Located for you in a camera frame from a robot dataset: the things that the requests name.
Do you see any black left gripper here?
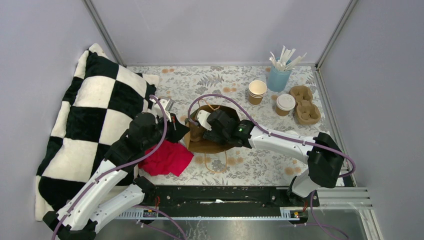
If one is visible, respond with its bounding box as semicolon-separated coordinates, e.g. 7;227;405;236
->
142;111;191;151

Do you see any green paper bag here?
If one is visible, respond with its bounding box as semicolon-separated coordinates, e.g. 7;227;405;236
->
183;99;240;174

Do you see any brown paper cup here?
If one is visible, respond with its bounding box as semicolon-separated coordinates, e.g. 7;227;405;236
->
275;106;290;117

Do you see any white plastic cup lid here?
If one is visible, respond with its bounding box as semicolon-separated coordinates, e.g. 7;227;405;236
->
276;93;296;112

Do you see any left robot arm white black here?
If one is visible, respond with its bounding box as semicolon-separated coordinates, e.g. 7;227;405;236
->
43;112;190;240

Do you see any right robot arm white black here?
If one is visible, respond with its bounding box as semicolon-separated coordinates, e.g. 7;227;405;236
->
195;110;344;206

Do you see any red cloth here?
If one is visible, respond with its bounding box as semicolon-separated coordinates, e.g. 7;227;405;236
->
138;140;194;177

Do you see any stack of paper cups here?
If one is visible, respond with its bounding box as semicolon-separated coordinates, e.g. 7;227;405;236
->
248;80;267;105

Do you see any stack of white lids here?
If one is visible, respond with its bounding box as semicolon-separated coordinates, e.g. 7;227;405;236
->
285;130;300;136

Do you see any blue cup holder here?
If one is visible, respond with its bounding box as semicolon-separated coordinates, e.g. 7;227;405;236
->
266;66;292;92

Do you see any floral table mat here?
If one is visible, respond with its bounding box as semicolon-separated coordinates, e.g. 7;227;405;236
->
130;66;332;186

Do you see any black white checkered pillow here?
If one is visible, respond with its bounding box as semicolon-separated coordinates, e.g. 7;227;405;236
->
35;43;160;221

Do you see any white wrapped straws bundle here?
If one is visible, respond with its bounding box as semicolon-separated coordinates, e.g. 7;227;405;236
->
269;45;307;72

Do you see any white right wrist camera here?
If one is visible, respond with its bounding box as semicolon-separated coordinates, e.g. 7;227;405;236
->
195;110;212;131

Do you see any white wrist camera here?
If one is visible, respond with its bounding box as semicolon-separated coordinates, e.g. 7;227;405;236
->
149;96;175;122
195;110;212;131

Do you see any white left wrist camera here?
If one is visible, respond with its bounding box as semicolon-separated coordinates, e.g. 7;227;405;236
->
149;96;175;122

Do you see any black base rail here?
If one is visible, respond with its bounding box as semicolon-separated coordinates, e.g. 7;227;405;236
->
133;177;320;218

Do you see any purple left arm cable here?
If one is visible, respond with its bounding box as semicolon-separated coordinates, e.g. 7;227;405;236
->
51;95;188;240

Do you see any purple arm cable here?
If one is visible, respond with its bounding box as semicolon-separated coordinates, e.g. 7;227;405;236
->
187;93;357;240
51;95;188;240

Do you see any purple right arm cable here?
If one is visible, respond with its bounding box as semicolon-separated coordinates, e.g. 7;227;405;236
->
187;93;357;240

